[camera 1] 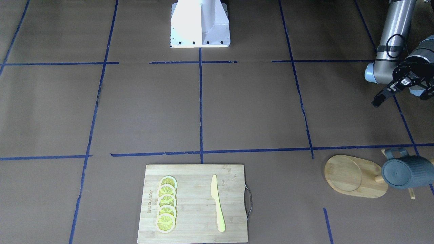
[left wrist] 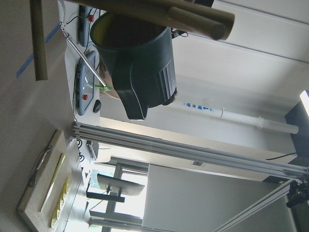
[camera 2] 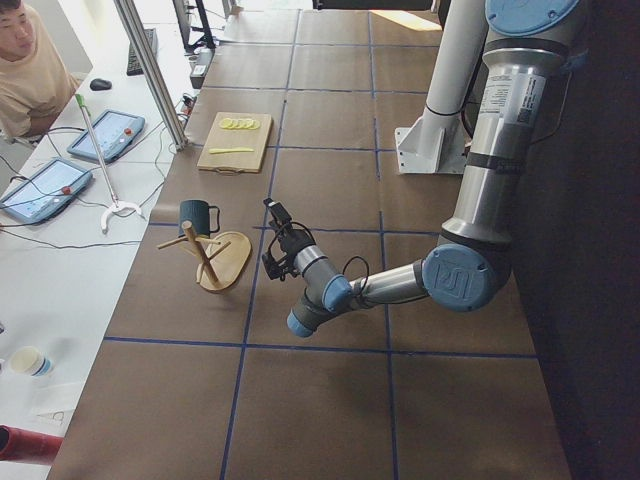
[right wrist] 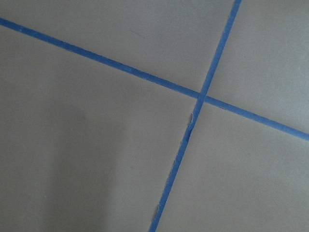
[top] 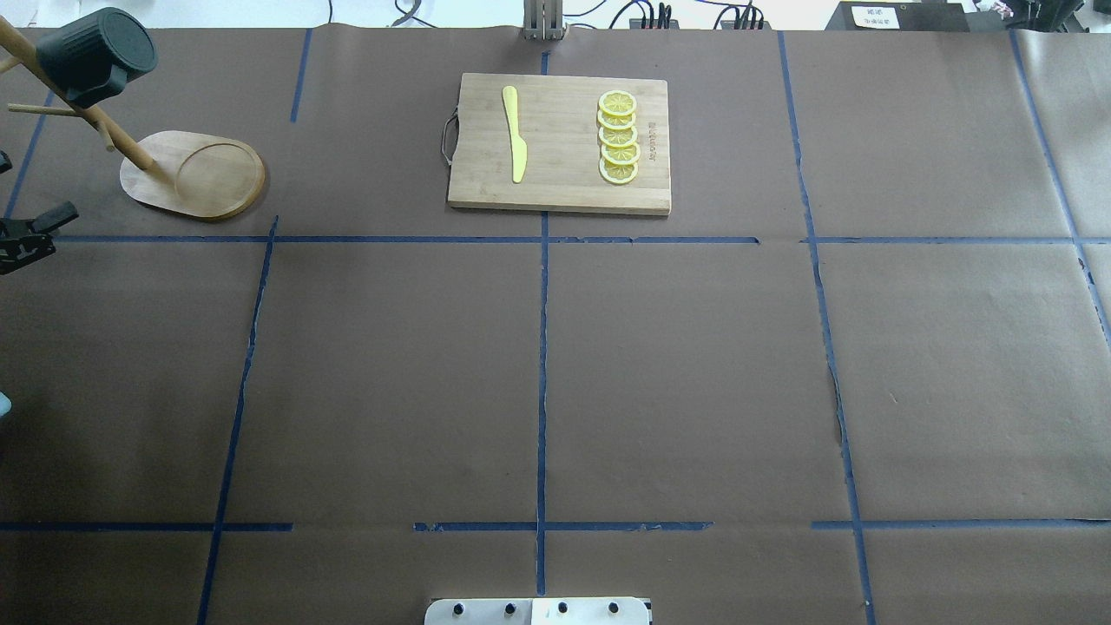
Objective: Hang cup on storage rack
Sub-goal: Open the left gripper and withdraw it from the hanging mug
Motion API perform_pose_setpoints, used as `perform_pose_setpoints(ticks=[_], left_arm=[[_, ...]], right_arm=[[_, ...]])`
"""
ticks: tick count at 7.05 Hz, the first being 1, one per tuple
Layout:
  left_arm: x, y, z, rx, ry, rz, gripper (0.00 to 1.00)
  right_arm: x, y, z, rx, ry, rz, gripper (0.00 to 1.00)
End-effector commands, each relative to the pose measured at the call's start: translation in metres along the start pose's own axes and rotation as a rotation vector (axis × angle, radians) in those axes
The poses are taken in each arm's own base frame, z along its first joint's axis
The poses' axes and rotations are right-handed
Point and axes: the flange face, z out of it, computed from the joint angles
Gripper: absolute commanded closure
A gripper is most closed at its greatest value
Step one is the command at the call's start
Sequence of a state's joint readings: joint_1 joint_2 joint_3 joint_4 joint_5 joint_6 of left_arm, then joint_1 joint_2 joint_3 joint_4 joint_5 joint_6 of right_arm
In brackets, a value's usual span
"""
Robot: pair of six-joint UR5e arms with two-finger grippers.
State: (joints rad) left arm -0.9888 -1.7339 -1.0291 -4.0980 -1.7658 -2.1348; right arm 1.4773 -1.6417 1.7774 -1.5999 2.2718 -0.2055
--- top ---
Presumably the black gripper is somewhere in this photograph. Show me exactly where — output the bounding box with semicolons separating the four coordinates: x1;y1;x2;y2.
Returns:
0;201;79;274

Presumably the blue mug yellow inside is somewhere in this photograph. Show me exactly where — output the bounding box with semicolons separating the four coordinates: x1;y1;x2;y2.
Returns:
36;7;159;109

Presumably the wooden cup storage rack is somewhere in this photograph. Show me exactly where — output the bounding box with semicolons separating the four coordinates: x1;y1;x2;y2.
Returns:
1;19;267;221

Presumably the yellow plastic knife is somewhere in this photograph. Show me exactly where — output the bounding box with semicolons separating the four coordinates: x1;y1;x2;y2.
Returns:
503;84;528;183

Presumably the wooden cutting board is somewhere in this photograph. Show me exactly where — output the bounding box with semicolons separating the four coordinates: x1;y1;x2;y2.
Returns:
447;74;672;216

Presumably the lemon slice three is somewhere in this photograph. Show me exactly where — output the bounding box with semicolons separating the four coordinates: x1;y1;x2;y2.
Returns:
598;127;638;148

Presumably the lemon slice two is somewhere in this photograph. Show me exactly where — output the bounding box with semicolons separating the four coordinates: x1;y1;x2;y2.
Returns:
595;110;635;131

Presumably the lemon slice four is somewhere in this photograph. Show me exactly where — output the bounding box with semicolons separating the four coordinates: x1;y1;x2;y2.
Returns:
599;142;641;167

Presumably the black box with label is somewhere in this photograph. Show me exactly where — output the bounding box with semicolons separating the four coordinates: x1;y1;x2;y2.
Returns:
825;1;970;32

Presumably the aluminium frame post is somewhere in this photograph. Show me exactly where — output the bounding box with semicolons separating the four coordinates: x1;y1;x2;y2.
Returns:
523;0;567;41

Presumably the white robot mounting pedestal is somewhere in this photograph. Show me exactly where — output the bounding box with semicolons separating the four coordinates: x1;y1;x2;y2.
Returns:
424;596;654;624

